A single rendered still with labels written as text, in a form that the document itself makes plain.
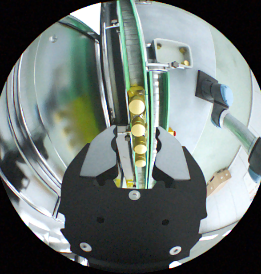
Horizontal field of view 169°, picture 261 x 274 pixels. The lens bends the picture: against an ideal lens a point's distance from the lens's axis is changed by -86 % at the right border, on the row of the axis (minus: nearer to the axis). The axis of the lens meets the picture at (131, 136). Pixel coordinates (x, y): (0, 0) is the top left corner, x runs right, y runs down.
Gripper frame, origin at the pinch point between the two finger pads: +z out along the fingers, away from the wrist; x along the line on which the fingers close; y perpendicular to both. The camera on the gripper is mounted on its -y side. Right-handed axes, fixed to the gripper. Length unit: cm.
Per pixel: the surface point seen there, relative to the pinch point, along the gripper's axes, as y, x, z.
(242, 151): 114, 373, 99
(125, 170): 58, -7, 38
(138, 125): 4.4, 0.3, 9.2
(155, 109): 8.7, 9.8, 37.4
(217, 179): 223, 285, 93
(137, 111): 0.9, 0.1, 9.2
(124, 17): -50, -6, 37
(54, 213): 8.9, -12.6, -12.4
